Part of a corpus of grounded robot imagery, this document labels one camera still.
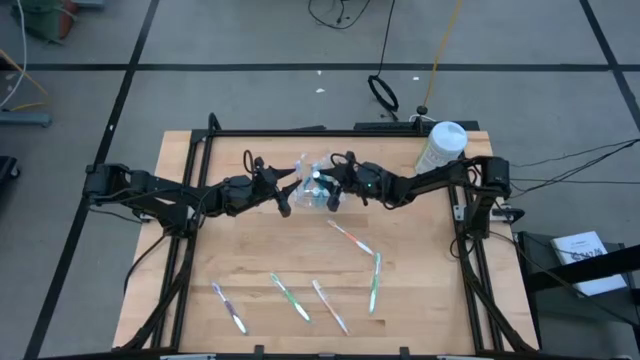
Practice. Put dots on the black object at floor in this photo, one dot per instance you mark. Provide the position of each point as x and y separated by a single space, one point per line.
6 172

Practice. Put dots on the white wipes canister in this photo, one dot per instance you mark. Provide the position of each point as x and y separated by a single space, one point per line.
445 145

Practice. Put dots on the black side cart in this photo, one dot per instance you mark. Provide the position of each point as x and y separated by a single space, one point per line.
550 300

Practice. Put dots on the green toothbrush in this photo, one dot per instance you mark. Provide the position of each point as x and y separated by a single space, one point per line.
290 297
375 282

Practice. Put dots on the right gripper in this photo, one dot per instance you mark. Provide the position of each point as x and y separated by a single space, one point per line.
357 180

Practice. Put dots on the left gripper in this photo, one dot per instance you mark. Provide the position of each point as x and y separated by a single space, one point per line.
242 192

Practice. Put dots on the clear plastic container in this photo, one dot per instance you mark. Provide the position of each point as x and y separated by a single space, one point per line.
305 200

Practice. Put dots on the orange toothbrush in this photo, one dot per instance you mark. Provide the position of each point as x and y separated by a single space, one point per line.
350 237

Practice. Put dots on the white booklet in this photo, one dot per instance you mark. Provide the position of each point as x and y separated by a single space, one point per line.
580 250

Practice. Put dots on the grey blue bar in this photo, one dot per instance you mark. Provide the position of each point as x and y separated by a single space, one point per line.
25 119

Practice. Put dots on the black power strip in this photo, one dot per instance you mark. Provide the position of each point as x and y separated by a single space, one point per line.
385 126

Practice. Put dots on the white toothbrush bottom centre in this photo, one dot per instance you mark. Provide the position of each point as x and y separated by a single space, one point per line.
330 307

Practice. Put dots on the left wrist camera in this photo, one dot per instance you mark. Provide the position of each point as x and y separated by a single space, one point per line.
284 207

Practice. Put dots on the black knob stand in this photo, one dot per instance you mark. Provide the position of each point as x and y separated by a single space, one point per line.
422 110

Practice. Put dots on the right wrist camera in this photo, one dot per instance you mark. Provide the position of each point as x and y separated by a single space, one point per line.
333 202

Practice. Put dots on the purple toothbrush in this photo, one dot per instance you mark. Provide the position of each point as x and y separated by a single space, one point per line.
229 308
299 167

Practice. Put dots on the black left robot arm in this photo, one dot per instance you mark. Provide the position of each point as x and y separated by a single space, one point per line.
150 187

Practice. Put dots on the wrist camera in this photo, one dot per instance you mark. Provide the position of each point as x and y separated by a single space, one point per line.
333 202
284 207

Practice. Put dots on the green bag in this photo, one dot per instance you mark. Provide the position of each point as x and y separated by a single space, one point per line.
42 20

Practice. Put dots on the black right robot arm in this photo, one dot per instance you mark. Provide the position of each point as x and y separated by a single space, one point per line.
440 177

